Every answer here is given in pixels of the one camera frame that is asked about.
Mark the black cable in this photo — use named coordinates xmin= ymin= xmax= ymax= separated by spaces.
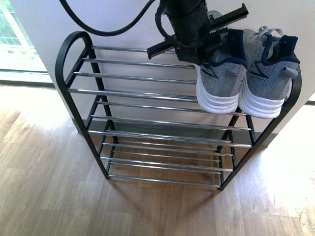
xmin=58 ymin=0 xmax=157 ymax=36

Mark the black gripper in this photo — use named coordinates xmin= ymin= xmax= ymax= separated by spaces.
xmin=147 ymin=0 xmax=248 ymax=61

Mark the black metal shoe rack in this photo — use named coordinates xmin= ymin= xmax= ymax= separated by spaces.
xmin=55 ymin=31 xmax=302 ymax=190

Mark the grey knit sneaker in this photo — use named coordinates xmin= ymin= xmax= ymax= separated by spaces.
xmin=196 ymin=10 xmax=248 ymax=114
xmin=239 ymin=26 xmax=300 ymax=119

